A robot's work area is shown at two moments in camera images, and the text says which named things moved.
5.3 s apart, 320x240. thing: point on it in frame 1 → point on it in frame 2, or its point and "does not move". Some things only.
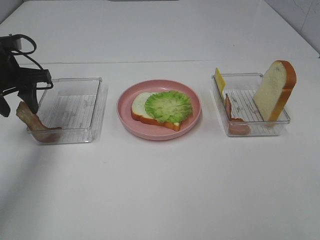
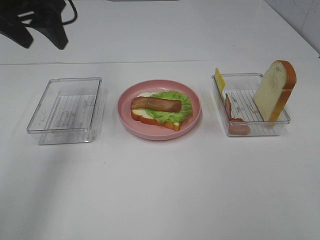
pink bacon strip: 237,125 does not move
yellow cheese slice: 220,82 does not move
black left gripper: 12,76 → 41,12
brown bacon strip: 42,133 → 139,102
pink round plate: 150,131 does not move
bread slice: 139,112 does not move
